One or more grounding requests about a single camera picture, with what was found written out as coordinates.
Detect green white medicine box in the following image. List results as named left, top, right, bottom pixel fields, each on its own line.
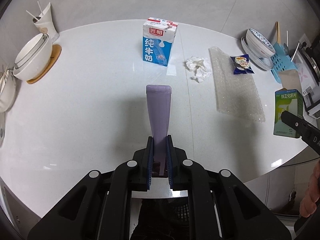
left=273, top=69, right=304, bottom=139

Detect dark blue snack packet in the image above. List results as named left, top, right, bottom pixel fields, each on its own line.
left=231, top=54, right=254, bottom=75

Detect purple box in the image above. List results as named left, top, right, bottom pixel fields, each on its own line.
left=146, top=85, right=171, bottom=176

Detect blue white milk carton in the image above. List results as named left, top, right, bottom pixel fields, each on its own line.
left=142, top=17, right=178, bottom=67

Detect white kitchen counter cabinet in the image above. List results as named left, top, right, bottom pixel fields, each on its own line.
left=0, top=154, right=320, bottom=230

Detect person's right hand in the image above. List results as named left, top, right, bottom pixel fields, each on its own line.
left=299, top=161, right=319, bottom=218

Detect white rice cooker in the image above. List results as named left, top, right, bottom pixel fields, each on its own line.
left=293, top=49, right=319, bottom=119

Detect blue utensil holder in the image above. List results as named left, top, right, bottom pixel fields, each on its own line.
left=271, top=42, right=297, bottom=83

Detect bubble wrap sheet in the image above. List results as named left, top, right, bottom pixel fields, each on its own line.
left=209, top=47, right=266, bottom=122

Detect blue patterned bowl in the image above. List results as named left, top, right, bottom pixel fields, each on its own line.
left=246, top=28, right=276, bottom=58

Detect wooden chopsticks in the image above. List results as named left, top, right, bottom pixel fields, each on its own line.
left=275, top=21, right=281, bottom=44

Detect crumpled white tissue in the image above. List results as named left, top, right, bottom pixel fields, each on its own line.
left=185, top=57, right=213, bottom=83

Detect white bowl with lid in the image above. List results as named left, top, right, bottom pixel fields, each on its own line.
left=13, top=33, right=53, bottom=81

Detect wooden coaster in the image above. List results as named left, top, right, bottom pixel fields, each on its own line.
left=26, top=44, right=62, bottom=85

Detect white paper cup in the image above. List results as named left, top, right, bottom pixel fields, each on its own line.
left=26, top=2, right=60, bottom=43

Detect white wall socket right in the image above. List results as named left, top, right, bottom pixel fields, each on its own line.
left=299, top=34, right=311, bottom=48

